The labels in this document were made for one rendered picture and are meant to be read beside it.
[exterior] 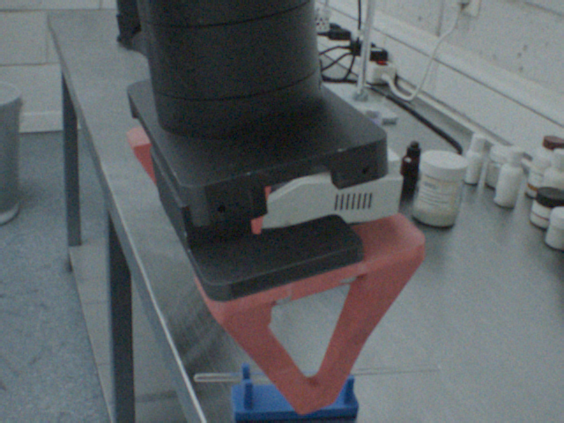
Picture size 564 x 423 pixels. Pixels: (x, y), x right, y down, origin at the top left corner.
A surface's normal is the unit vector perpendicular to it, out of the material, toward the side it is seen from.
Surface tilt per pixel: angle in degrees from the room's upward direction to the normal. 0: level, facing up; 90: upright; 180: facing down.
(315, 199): 90
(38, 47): 90
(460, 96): 90
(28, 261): 0
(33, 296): 0
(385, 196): 90
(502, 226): 0
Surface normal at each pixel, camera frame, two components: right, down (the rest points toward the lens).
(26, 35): 0.35, 0.43
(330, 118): -0.10, -0.87
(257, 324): 0.36, 0.72
